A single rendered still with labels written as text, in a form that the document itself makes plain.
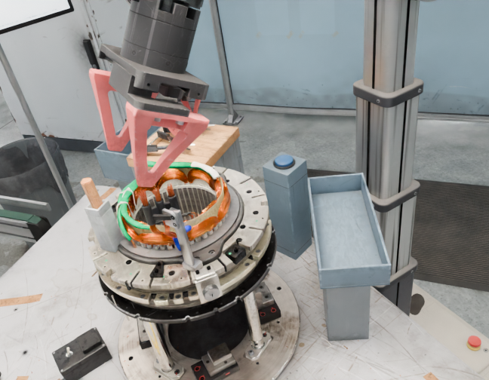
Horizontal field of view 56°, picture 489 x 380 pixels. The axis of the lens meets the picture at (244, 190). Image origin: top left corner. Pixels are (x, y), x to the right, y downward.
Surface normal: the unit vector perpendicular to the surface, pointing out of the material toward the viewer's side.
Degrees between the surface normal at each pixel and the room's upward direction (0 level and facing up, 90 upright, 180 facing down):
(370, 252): 0
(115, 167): 90
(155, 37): 74
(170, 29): 84
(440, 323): 0
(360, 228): 0
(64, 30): 90
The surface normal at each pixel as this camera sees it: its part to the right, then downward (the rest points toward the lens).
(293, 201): 0.74, 0.31
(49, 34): -0.36, 0.59
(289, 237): -0.66, 0.51
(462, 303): -0.14, -0.80
